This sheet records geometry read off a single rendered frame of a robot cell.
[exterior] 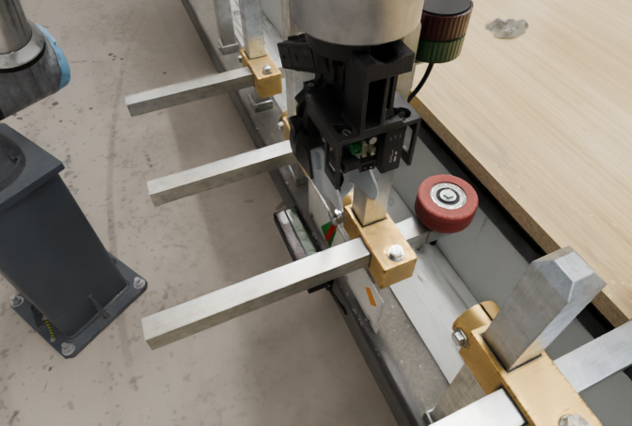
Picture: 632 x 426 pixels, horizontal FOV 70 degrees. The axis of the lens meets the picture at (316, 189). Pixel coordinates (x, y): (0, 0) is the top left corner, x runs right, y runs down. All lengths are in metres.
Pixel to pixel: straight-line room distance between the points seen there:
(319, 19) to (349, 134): 0.09
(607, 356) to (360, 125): 0.31
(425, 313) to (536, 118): 0.38
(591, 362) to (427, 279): 0.44
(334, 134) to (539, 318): 0.20
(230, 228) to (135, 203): 0.40
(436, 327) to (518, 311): 0.46
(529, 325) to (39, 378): 1.46
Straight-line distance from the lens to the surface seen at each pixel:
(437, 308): 0.86
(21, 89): 1.17
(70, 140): 2.30
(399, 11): 0.30
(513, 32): 1.00
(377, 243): 0.61
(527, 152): 0.74
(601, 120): 0.85
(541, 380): 0.46
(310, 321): 1.51
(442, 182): 0.65
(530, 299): 0.37
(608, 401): 0.76
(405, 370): 0.72
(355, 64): 0.31
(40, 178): 1.22
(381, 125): 0.34
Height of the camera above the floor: 1.37
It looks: 49 degrees down
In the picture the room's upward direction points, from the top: straight up
